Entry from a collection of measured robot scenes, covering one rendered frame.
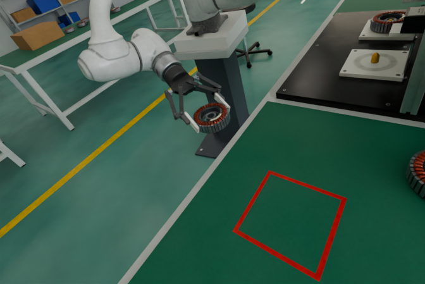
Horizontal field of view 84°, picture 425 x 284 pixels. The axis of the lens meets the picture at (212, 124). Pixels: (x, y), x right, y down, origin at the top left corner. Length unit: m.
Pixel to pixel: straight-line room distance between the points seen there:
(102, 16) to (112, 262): 1.22
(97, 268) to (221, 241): 1.16
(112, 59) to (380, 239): 0.75
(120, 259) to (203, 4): 1.37
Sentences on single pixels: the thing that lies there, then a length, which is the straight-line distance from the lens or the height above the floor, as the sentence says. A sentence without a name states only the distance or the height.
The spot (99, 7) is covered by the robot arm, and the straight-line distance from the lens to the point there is 0.80.
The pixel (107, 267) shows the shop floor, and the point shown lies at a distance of 1.56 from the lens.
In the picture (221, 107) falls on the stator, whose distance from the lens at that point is 0.71.
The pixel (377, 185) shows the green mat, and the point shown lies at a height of 0.75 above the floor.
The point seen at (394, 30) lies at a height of 0.88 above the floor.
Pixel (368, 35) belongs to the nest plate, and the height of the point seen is 0.78.
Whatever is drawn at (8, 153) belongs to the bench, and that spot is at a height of 0.18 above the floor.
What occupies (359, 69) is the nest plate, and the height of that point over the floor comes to 0.78.
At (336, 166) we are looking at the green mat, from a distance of 0.57.
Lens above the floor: 1.19
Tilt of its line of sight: 38 degrees down
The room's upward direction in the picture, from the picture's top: 19 degrees counter-clockwise
